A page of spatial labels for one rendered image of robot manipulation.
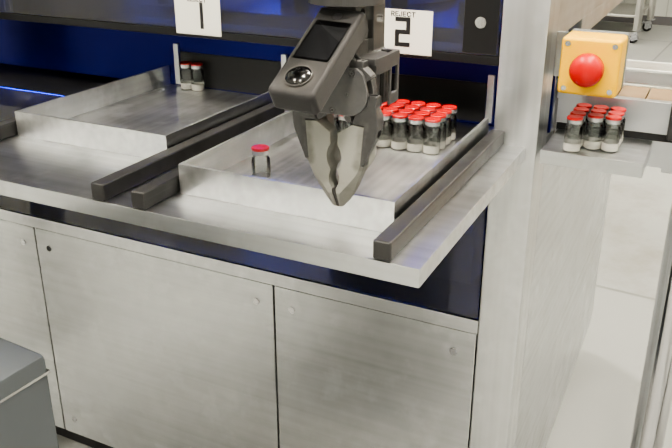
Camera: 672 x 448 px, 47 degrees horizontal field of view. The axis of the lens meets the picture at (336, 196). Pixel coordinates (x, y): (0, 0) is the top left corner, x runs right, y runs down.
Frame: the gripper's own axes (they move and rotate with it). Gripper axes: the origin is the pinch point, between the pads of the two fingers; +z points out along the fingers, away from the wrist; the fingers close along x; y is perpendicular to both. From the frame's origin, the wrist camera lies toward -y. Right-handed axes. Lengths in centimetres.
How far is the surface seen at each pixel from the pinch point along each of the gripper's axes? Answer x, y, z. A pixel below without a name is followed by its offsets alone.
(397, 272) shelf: -8.7, -4.9, 4.4
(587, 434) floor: -19, 97, 91
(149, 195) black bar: 20.4, -4.0, 2.1
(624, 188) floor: -5, 273, 89
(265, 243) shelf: 5.4, -4.9, 4.3
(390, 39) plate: 8.9, 34.8, -9.6
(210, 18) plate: 39, 35, -11
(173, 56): 53, 43, -2
